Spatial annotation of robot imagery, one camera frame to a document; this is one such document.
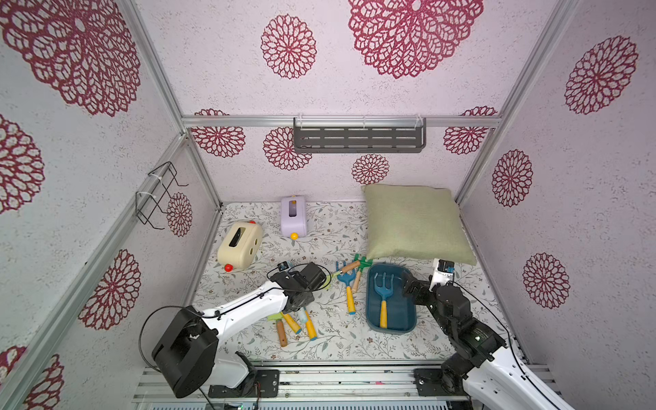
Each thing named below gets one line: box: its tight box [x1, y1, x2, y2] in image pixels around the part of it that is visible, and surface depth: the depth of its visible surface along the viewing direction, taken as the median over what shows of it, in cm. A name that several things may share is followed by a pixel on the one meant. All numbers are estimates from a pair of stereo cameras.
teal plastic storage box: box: [366, 263, 417, 334], surface depth 87 cm
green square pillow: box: [361, 184, 478, 266], surface depth 98 cm
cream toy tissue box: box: [216, 220, 264, 273], surface depth 96 cm
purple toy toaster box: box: [280, 194, 308, 241], surface depth 105 cm
